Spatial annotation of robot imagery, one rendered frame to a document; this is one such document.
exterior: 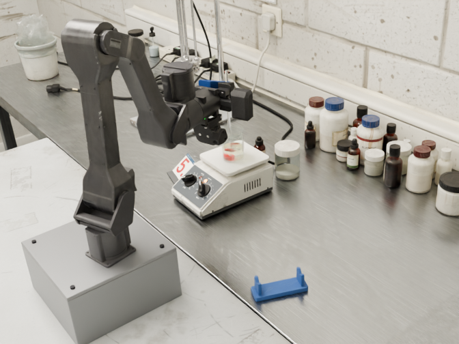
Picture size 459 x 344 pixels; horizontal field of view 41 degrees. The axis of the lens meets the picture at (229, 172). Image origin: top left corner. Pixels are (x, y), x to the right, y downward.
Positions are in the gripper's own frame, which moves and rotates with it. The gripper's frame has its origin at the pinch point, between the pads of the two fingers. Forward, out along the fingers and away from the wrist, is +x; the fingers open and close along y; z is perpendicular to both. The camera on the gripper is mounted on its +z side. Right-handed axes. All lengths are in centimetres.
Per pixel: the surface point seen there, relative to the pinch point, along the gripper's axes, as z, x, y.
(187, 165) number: 23.2, 3.7, -14.0
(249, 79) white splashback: 23, 59, -28
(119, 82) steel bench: 26, 46, -71
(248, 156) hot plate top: 17.2, 4.4, 2.9
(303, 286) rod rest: 25.0, -22.1, 28.6
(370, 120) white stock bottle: 14.5, 28.0, 22.6
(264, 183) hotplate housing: 22.9, 3.8, 7.0
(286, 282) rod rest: 25.1, -22.6, 25.5
